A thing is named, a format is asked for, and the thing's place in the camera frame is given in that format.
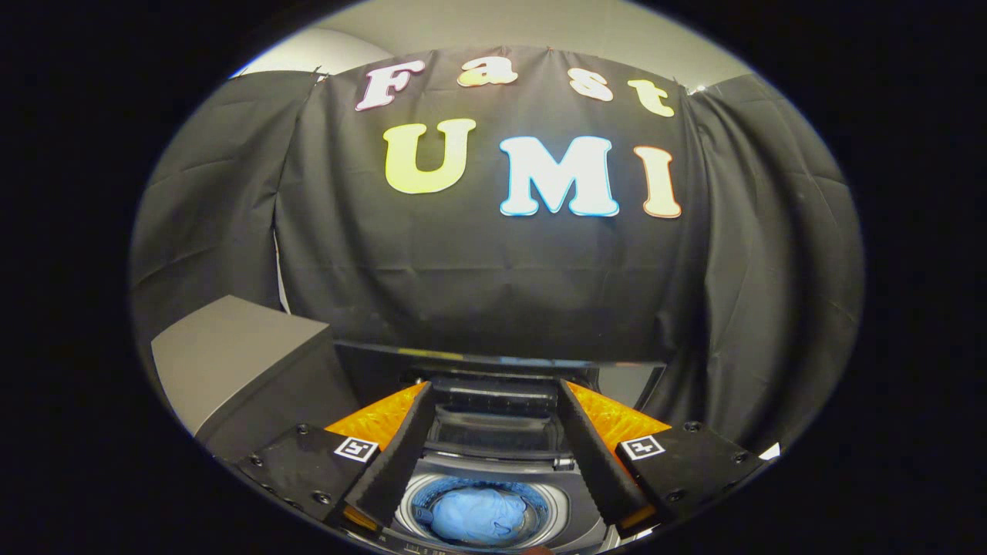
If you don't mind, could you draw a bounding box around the dark grey cabinet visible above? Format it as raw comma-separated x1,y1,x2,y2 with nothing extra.
150,295,359,463

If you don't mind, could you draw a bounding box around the dark washing machine lid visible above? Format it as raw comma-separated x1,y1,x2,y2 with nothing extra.
333,341,669,463

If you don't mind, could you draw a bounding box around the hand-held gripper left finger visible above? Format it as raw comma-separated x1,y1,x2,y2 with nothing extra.
235,380,433,533

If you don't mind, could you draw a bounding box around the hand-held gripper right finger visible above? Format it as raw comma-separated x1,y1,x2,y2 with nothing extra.
557,379,768,537

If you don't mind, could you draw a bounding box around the black backdrop cloth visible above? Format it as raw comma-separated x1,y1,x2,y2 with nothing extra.
130,46,864,456

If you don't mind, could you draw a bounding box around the light blue polo shirt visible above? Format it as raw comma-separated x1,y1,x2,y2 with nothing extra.
430,487,529,542

